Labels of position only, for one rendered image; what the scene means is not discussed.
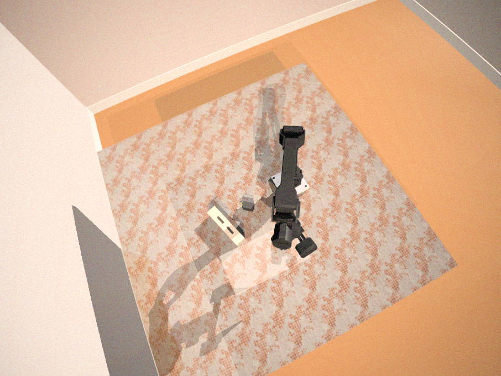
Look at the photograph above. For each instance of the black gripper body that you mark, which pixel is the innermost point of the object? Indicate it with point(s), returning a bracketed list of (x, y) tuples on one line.
[(306, 245)]

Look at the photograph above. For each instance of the black two-prong charger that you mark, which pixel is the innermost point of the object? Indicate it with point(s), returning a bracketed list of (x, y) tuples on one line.
[(249, 206)]

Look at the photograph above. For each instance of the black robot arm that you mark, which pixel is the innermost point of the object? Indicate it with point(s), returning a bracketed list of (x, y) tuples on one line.
[(285, 200)]

